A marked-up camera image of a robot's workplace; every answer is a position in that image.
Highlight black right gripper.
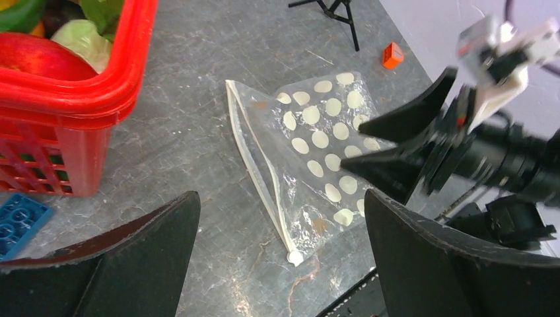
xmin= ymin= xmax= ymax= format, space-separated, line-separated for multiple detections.
xmin=340 ymin=67 xmax=477 ymax=205

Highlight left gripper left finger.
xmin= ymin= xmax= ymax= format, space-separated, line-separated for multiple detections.
xmin=1 ymin=191 xmax=201 ymax=316

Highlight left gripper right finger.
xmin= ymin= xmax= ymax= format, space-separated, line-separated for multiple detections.
xmin=365 ymin=189 xmax=559 ymax=316

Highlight clear polka dot zip bag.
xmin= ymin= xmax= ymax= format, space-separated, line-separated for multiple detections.
xmin=225 ymin=71 xmax=382 ymax=265

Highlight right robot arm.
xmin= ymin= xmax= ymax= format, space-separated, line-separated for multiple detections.
xmin=340 ymin=67 xmax=559 ymax=250

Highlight orange small block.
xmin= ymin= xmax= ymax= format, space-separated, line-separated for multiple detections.
xmin=382 ymin=42 xmax=405 ymax=69

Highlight blue lego brick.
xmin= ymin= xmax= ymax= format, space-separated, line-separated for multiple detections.
xmin=1 ymin=194 xmax=53 ymax=262

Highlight black microphone tripod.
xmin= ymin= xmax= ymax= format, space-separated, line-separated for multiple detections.
xmin=287 ymin=0 xmax=360 ymax=52

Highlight red plastic shopping basket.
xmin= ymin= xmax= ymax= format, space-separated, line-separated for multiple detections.
xmin=1 ymin=1 xmax=158 ymax=197

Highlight round green cabbage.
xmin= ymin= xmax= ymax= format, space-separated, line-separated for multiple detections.
xmin=51 ymin=19 xmax=113 ymax=74

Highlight red tomato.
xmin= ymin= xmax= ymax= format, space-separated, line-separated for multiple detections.
xmin=1 ymin=32 xmax=98 ymax=81

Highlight green bell pepper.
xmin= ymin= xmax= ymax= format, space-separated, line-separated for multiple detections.
xmin=1 ymin=0 xmax=46 ymax=34

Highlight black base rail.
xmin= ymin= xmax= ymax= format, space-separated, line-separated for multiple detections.
xmin=317 ymin=267 xmax=388 ymax=317

